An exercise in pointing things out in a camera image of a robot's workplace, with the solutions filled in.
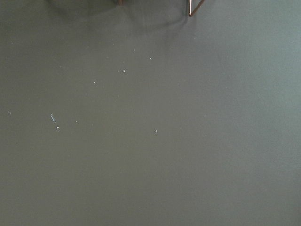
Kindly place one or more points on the copper wire bottle rack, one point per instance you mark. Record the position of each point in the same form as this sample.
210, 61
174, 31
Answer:
159, 7

